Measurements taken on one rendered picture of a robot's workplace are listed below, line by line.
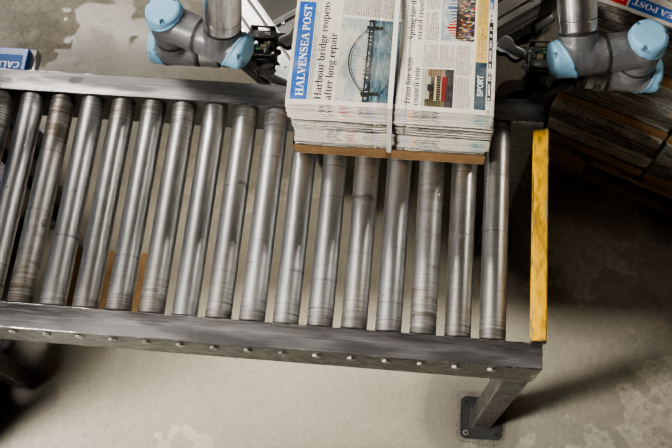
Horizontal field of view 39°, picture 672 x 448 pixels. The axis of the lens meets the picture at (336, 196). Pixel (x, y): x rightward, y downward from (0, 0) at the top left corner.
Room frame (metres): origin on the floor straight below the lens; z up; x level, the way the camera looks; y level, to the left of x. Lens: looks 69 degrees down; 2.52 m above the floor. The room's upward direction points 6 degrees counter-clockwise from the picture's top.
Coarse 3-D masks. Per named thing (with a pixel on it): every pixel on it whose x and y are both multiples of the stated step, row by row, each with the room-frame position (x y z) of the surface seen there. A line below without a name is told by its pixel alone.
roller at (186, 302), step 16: (208, 112) 0.89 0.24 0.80; (224, 112) 0.89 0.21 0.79; (208, 128) 0.85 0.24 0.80; (224, 128) 0.86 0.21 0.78; (208, 144) 0.82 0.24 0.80; (208, 160) 0.78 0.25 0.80; (208, 176) 0.75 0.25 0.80; (192, 192) 0.72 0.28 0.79; (208, 192) 0.72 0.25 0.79; (192, 208) 0.69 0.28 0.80; (208, 208) 0.68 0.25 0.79; (192, 224) 0.65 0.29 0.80; (208, 224) 0.65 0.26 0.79; (192, 240) 0.62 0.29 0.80; (208, 240) 0.62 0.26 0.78; (192, 256) 0.59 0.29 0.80; (192, 272) 0.55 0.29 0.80; (176, 288) 0.53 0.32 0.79; (192, 288) 0.52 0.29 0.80; (176, 304) 0.49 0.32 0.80; (192, 304) 0.49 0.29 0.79
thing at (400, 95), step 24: (384, 0) 0.96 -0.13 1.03; (408, 0) 0.96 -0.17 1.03; (384, 24) 0.91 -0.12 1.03; (408, 24) 0.91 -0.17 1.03; (384, 48) 0.86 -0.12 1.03; (408, 48) 0.86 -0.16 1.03; (384, 72) 0.81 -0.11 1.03; (408, 72) 0.81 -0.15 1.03; (384, 96) 0.77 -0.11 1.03; (384, 120) 0.74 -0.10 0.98; (384, 144) 0.75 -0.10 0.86
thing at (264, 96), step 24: (0, 72) 1.04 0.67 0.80; (24, 72) 1.03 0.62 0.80; (48, 72) 1.03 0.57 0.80; (48, 96) 0.98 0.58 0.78; (72, 96) 0.97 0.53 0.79; (96, 96) 0.96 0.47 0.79; (120, 96) 0.95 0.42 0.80; (144, 96) 0.94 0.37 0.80; (168, 96) 0.94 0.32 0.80; (192, 96) 0.93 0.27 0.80; (216, 96) 0.93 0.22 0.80; (240, 96) 0.92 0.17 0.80; (264, 96) 0.91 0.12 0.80; (168, 120) 0.94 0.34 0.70; (504, 120) 0.80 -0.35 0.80; (528, 120) 0.79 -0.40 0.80; (528, 144) 0.79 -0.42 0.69
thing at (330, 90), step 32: (320, 0) 0.97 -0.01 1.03; (352, 0) 0.97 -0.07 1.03; (320, 32) 0.91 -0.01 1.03; (352, 32) 0.90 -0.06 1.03; (320, 64) 0.84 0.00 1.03; (352, 64) 0.84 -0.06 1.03; (288, 96) 0.79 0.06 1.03; (320, 96) 0.78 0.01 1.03; (352, 96) 0.77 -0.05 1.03; (320, 128) 0.77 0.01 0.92; (352, 128) 0.75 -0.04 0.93
